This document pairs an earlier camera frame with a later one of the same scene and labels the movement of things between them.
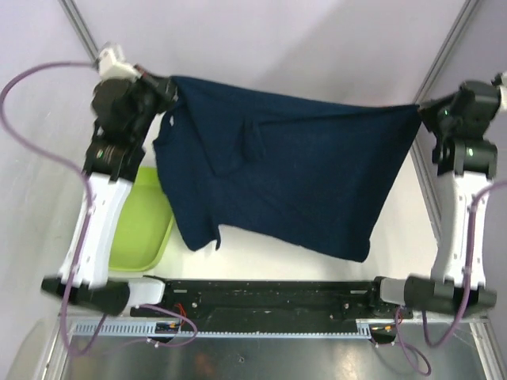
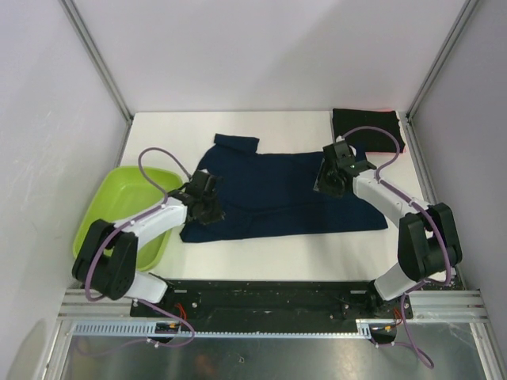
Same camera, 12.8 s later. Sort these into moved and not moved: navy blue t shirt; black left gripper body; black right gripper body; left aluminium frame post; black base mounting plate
Moved: navy blue t shirt; black left gripper body; black right gripper body
Not moved: left aluminium frame post; black base mounting plate
